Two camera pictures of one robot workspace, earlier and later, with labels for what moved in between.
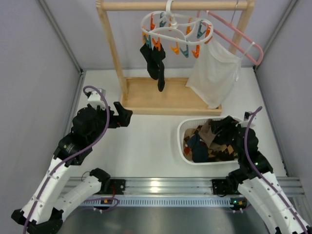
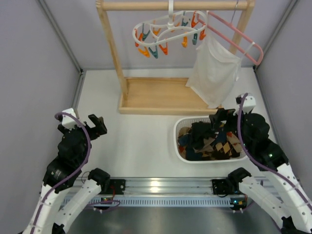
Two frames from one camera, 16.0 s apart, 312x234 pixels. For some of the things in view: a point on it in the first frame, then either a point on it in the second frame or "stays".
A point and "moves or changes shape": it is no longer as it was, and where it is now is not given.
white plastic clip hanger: (171, 26) moves or changes shape
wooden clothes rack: (143, 95) stays
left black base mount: (112, 187) stays
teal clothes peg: (185, 52) -> (194, 40)
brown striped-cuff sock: (205, 134) -> (208, 147)
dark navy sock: (200, 150) -> (184, 140)
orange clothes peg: (152, 24) -> (193, 24)
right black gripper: (224, 127) -> (224, 117)
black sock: (152, 64) -> (199, 131)
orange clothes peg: (196, 53) -> (185, 43)
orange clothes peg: (176, 50) -> (164, 49)
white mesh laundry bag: (215, 74) stays
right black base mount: (220, 187) stays
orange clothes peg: (157, 45) -> (145, 52)
